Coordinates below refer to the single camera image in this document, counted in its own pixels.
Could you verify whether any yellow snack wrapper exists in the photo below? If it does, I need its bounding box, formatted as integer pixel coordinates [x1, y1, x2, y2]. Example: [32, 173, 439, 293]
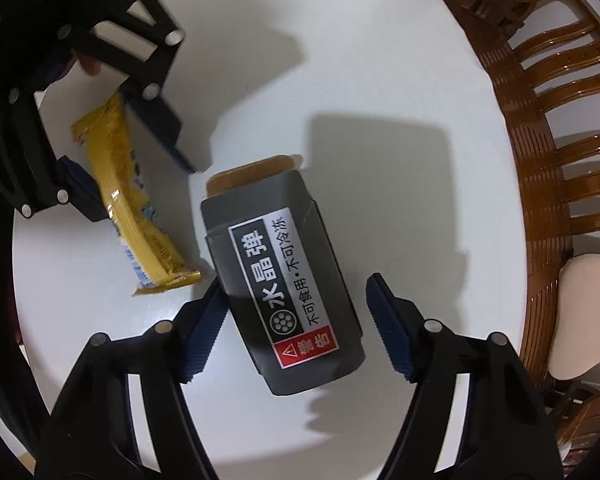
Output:
[72, 93, 201, 295]

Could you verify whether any dark grey crystal-bullet box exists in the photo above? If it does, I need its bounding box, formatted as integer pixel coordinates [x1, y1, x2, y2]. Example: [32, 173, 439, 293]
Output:
[201, 155, 365, 396]

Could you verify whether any person's left hand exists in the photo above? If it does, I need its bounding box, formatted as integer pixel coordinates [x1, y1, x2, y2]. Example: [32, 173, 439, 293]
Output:
[76, 53, 102, 77]

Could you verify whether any beige back cushion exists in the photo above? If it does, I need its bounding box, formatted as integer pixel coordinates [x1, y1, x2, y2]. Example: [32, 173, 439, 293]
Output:
[548, 254, 600, 380]

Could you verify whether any wooden armchair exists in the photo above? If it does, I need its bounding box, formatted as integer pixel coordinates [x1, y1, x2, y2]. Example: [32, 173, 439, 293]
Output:
[557, 392, 600, 478]

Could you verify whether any long wooden bench sofa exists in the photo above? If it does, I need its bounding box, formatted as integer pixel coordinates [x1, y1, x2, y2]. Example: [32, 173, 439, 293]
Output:
[412, 0, 600, 391]

